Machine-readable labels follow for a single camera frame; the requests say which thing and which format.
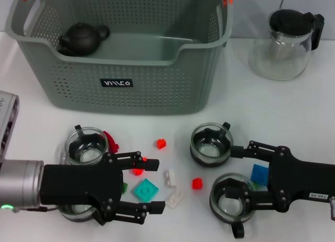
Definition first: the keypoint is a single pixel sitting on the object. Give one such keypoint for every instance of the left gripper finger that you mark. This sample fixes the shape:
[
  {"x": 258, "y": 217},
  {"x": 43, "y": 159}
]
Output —
[
  {"x": 136, "y": 162},
  {"x": 138, "y": 210}
]

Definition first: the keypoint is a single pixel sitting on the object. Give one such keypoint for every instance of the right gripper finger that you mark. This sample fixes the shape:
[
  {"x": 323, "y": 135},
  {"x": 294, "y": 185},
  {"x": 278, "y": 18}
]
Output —
[
  {"x": 257, "y": 199},
  {"x": 256, "y": 151}
]

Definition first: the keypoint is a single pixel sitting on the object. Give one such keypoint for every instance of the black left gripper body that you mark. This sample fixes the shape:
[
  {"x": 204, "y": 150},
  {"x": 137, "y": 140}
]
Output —
[{"x": 78, "y": 184}]

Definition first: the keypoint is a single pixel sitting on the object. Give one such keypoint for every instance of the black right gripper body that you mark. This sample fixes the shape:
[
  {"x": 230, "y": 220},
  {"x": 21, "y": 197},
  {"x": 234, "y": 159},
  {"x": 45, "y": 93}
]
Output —
[{"x": 301, "y": 179}]

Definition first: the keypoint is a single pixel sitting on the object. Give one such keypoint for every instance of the blue square brick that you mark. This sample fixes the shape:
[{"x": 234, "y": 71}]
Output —
[{"x": 259, "y": 174}]

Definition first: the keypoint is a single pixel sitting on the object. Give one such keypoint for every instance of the green brick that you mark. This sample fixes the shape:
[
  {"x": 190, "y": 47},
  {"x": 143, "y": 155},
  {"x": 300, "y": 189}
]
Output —
[
  {"x": 256, "y": 187},
  {"x": 125, "y": 187}
]

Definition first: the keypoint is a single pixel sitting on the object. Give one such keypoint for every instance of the glass teacup with black base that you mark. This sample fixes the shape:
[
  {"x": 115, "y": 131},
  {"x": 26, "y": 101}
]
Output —
[
  {"x": 209, "y": 147},
  {"x": 76, "y": 213},
  {"x": 218, "y": 189},
  {"x": 78, "y": 147}
]

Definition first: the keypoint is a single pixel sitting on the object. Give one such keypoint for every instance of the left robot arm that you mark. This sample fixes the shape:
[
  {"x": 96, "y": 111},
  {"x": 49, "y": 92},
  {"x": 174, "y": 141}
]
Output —
[{"x": 21, "y": 184}]

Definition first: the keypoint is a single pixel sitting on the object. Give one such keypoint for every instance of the grey perforated plastic storage bin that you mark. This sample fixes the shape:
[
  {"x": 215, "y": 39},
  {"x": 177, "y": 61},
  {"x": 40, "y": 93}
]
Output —
[{"x": 157, "y": 95}]

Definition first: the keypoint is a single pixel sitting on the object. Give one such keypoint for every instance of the red sloped brick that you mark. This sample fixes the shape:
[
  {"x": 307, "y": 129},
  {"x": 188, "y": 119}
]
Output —
[{"x": 138, "y": 171}]

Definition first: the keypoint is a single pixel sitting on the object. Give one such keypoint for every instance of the teal square brick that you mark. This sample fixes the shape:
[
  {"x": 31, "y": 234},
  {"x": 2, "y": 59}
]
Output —
[{"x": 146, "y": 190}]

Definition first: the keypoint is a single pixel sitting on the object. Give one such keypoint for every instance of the small red brick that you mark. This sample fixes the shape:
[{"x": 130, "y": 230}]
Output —
[
  {"x": 161, "y": 144},
  {"x": 197, "y": 184}
]

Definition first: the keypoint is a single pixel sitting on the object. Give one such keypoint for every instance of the dark red curved brick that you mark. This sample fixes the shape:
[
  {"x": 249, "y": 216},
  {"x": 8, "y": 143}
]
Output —
[{"x": 111, "y": 142}]

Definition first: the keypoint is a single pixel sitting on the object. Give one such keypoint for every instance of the white flat two-stud brick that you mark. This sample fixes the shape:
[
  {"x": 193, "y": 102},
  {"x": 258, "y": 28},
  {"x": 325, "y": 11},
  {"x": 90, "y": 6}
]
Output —
[{"x": 174, "y": 199}]

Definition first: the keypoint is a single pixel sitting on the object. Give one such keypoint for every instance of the white tall brick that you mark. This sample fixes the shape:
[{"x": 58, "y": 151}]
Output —
[{"x": 172, "y": 177}]

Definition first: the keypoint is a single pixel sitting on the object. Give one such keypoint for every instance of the right wrist metal plug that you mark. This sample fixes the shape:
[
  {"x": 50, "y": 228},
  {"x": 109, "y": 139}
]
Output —
[{"x": 332, "y": 208}]

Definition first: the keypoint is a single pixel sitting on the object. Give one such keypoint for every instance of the glass pitcher with black lid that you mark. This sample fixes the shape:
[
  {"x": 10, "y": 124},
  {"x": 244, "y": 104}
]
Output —
[{"x": 290, "y": 22}]

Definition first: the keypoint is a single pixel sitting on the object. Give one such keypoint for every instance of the black clay teapot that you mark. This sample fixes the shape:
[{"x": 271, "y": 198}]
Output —
[{"x": 81, "y": 40}]

